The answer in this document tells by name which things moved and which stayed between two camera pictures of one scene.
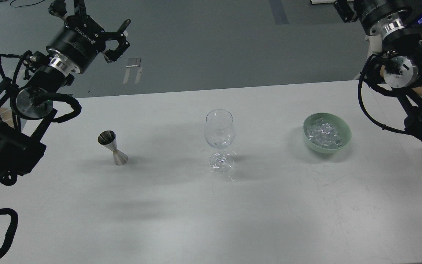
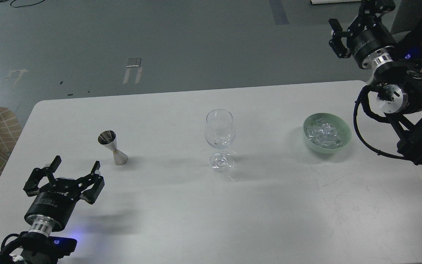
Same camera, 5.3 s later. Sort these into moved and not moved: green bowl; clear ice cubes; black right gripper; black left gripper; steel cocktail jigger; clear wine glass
Moved: black left gripper; black right gripper
Not moved: green bowl; steel cocktail jigger; clear wine glass; clear ice cubes
